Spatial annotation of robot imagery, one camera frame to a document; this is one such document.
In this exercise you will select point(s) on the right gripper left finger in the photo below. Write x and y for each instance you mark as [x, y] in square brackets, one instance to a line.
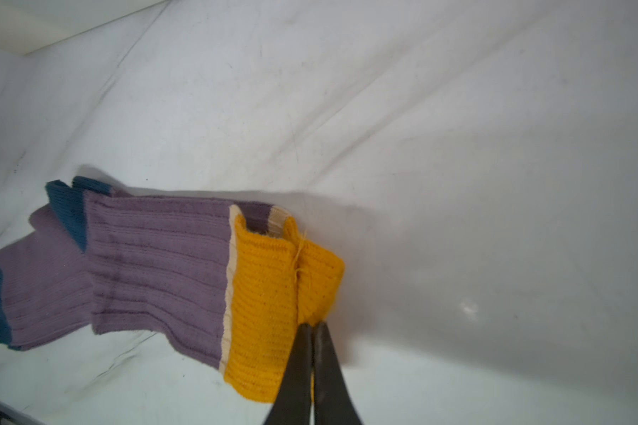
[294, 401]

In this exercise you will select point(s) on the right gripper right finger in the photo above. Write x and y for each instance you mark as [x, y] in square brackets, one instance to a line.
[332, 402]

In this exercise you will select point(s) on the purple yellow teal sock pair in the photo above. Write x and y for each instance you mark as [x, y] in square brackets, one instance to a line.
[226, 282]

